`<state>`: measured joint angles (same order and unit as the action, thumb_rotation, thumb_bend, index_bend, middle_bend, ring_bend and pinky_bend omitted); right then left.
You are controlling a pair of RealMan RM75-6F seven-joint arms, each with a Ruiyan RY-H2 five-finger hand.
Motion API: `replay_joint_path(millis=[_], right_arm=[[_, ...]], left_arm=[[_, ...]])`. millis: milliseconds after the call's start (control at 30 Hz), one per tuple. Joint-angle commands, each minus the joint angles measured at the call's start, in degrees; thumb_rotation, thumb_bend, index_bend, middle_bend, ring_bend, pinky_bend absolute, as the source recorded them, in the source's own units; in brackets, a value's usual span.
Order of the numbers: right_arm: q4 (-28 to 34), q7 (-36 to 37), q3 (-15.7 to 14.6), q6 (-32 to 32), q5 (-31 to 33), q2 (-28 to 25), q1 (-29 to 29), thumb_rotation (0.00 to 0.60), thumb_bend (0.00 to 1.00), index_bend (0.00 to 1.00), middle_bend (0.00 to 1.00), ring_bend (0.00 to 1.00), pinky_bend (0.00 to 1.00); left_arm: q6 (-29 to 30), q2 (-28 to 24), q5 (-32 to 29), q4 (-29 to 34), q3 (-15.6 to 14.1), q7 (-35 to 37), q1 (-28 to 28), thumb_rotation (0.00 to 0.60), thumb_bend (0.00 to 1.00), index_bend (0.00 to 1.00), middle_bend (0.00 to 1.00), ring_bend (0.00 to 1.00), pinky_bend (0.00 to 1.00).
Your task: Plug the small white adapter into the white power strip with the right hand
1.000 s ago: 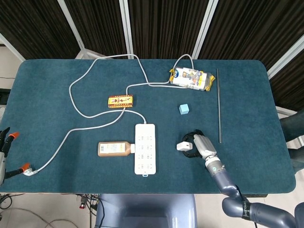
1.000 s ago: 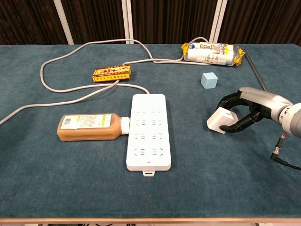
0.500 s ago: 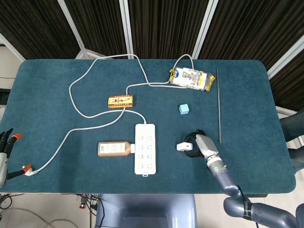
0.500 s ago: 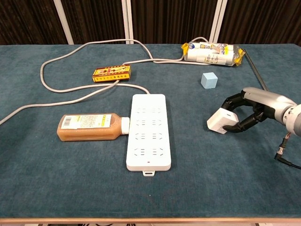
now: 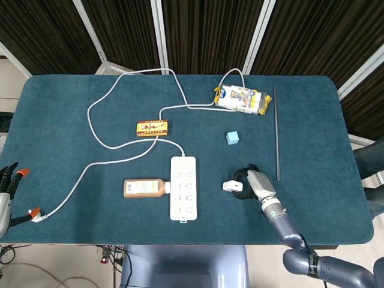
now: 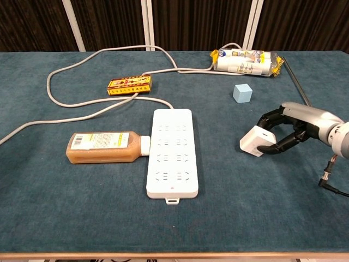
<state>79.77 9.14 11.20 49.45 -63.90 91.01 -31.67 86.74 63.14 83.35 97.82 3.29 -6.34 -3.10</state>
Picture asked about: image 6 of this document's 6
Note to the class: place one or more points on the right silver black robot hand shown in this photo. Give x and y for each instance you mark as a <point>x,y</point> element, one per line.
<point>313,117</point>

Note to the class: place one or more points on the white charger adapter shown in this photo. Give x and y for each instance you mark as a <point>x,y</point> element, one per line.
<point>252,142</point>

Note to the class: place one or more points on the white power strip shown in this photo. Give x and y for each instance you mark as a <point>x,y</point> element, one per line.
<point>171,152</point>

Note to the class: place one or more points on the thin metal rod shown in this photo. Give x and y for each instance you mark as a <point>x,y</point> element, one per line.
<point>296,80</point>

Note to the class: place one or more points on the light blue cube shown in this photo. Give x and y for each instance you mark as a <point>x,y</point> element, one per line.
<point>242,94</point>

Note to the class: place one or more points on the pack of white bag rolls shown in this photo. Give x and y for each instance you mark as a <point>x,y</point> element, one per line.
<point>245,62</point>

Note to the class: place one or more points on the teal velvet table cloth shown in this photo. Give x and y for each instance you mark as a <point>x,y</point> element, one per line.
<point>245,191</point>

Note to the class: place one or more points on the yellow red cardboard box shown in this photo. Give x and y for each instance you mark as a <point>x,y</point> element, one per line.
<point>128,85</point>

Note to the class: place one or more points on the brown juice bottle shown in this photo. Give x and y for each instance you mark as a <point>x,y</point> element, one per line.
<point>103,152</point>

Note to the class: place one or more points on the dark brown pleated curtain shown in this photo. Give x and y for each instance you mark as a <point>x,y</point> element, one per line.
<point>114,21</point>

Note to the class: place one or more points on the white partition frame post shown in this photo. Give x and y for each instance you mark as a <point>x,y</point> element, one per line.
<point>73,26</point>
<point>147,24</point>
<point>252,24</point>

